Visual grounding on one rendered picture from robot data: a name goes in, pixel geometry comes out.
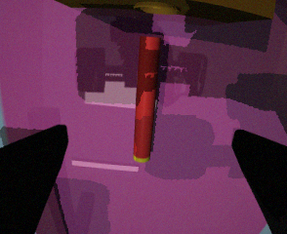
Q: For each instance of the red cylinder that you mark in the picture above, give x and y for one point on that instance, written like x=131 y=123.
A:
x=147 y=80

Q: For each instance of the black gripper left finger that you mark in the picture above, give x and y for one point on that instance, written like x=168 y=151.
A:
x=28 y=170

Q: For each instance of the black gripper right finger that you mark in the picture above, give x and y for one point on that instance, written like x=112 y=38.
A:
x=264 y=164

